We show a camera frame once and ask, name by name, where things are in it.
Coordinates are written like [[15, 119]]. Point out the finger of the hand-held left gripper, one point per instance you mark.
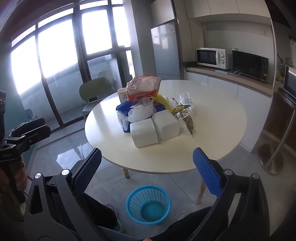
[[30, 122], [37, 134]]

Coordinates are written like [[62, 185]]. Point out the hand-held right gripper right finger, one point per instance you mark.
[[208, 176]]

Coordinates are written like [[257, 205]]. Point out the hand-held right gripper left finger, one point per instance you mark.
[[89, 169]]

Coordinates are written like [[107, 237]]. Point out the blue plastic basket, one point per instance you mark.
[[136, 204]]

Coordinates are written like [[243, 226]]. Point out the white plastic container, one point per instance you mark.
[[143, 134], [166, 125]]

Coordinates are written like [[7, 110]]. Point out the blue plastic bag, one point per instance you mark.
[[121, 109]]

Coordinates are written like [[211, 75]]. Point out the white plastic bag red print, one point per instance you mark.
[[141, 113]]

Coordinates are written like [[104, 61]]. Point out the white cardboard box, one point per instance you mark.
[[122, 95]]

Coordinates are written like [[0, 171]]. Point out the yellow sponge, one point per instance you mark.
[[161, 100]]

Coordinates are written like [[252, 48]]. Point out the orange and pink plastic bag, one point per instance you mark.
[[143, 87]]

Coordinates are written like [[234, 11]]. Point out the person's left forearm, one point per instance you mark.
[[9, 208]]

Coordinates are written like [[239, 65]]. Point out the person's left hand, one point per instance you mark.
[[23, 178]]

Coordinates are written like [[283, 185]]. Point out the grey chair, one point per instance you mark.
[[30, 113]]

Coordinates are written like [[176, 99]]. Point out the person's left leg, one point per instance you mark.
[[99, 213]]

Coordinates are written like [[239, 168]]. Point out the person's left shoe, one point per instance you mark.
[[116, 215]]

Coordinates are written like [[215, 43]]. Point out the round white table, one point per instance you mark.
[[208, 111]]

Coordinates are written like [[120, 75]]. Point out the metal pole stand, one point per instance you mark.
[[274, 162]]

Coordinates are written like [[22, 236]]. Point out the green chair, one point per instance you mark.
[[92, 89]]

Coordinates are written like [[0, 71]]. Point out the brown wooden cabinet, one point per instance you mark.
[[275, 120]]

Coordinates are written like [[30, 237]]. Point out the white kitchen counter cabinet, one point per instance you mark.
[[222, 85]]

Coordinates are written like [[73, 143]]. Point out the black microwave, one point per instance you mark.
[[247, 63]]

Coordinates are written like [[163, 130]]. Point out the white microwave with dark door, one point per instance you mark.
[[291, 80]]

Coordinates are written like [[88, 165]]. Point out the silver refrigerator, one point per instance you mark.
[[166, 51]]

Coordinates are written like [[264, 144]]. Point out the green potted plant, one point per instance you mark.
[[282, 66]]

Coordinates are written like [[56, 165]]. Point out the white upper cabinet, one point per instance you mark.
[[219, 8]]

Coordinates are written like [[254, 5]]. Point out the black window frame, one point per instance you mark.
[[78, 46]]

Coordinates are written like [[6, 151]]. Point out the white wall socket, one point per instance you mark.
[[238, 49]]

